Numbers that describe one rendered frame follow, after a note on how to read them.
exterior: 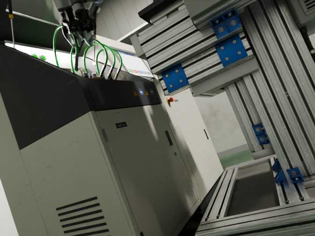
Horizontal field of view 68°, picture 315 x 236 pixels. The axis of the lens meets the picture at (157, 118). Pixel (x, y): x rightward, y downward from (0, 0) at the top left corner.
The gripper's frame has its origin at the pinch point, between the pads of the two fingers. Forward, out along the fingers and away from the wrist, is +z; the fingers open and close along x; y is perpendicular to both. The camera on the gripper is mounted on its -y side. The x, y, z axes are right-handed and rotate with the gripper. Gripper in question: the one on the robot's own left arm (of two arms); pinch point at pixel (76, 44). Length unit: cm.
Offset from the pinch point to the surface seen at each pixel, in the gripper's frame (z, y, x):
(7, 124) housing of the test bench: 30, -7, -51
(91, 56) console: 28, -45, 24
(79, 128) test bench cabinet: 20, 41, -26
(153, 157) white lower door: 52, 55, 0
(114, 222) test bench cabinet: 51, 71, -35
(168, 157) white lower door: 64, 53, 12
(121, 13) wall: 55, -216, 163
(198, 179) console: 95, 62, 29
